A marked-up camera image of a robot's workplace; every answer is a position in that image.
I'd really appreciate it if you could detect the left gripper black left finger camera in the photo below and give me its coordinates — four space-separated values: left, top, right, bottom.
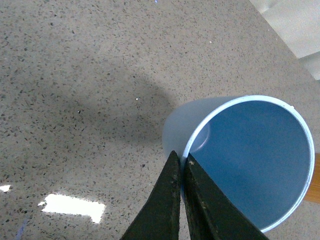
121 151 181 240

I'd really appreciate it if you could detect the white pleated curtain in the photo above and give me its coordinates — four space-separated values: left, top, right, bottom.
251 0 320 81

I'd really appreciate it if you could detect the orange bamboo holder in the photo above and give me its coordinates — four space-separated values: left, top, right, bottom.
304 153 320 204

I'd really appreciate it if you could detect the blue plastic cup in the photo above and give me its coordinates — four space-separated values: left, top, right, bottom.
162 95 315 233

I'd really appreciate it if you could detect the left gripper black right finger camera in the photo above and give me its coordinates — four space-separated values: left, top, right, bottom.
183 154 268 240

